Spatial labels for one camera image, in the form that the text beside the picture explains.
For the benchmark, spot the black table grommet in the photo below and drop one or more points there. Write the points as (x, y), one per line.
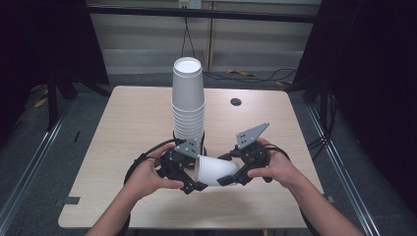
(236, 102)

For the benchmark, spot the metal floor rail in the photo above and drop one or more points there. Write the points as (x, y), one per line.
(29, 164)
(344, 173)

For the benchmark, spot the white wall power outlet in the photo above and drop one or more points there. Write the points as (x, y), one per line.
(189, 4)

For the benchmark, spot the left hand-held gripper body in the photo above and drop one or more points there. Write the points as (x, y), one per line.
(188, 149)

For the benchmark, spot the black horizontal bar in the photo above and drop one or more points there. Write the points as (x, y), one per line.
(147, 12)

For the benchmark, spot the grey tape strip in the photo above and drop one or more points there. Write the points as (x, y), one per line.
(72, 200)
(330, 199)

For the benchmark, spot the single white paper cup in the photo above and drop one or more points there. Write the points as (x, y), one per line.
(213, 170)

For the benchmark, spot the stack of white paper cups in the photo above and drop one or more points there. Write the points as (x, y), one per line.
(188, 98)

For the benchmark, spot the yellow tape piece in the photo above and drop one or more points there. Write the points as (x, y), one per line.
(41, 102)

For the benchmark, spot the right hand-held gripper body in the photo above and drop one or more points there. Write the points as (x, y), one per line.
(250, 136)

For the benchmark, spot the person's right hand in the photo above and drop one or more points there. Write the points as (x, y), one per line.
(282, 168)

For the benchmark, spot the black metal stand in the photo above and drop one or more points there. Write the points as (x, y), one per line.
(52, 105)

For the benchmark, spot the person's left hand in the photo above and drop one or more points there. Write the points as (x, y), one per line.
(146, 178)

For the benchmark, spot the yellow floor item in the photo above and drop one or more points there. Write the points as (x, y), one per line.
(241, 72)

